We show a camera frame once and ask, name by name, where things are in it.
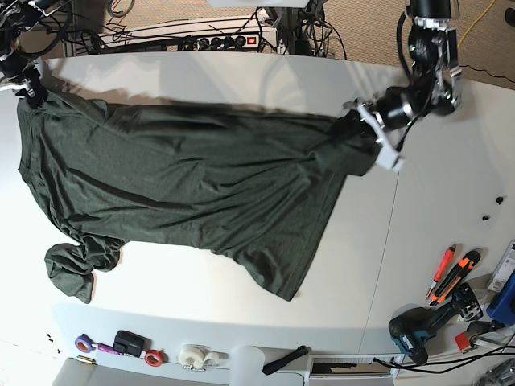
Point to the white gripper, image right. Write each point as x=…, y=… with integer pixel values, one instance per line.
x=362, y=124

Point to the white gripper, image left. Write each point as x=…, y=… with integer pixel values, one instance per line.
x=24, y=80

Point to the dark green t-shirt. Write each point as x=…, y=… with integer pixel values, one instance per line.
x=255, y=186

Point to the orange black utility knife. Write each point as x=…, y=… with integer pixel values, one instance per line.
x=460, y=270

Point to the blue box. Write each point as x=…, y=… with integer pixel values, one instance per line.
x=502, y=307

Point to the red square tag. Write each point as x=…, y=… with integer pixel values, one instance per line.
x=462, y=341

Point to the purple tape roll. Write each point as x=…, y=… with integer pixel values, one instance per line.
x=84, y=344

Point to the white plastic cup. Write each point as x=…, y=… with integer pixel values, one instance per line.
x=246, y=364

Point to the red tape roll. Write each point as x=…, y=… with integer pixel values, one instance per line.
x=154, y=358

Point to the black power strip red switch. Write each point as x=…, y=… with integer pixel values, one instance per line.
x=219, y=43

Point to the teal black cordless drill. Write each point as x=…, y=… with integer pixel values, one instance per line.
x=411, y=330

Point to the black action camera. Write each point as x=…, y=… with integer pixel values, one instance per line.
x=128, y=343

